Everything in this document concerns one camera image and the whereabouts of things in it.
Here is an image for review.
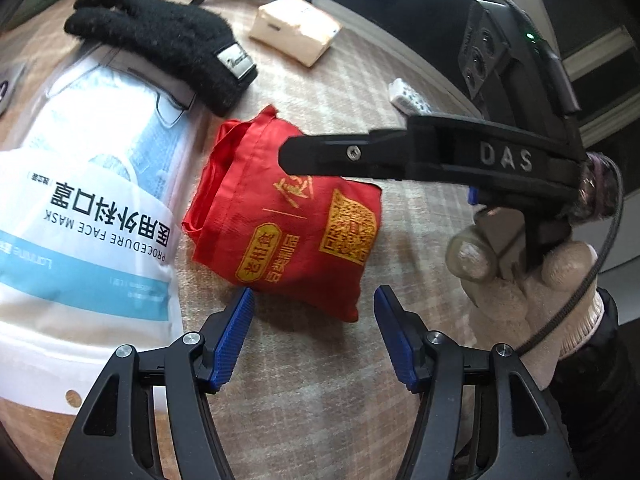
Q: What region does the red cloth bag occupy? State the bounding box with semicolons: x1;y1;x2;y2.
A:
182;106;382;323

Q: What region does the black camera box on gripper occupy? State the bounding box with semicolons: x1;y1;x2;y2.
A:
458;0;580;139

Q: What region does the white gloved hand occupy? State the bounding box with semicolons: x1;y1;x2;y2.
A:
446;208;604;390

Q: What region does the face mask package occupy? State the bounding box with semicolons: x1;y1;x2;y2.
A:
1;44;206;414

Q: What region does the black braided cable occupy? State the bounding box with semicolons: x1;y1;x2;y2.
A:
514;154;625;359

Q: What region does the small white patterned packet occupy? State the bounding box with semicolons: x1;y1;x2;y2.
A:
388;78;432;116

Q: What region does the white tissue packet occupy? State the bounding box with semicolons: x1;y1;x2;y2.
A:
250;0;342;68

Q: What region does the black knit glove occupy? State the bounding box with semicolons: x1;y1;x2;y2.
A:
64;0;258;117

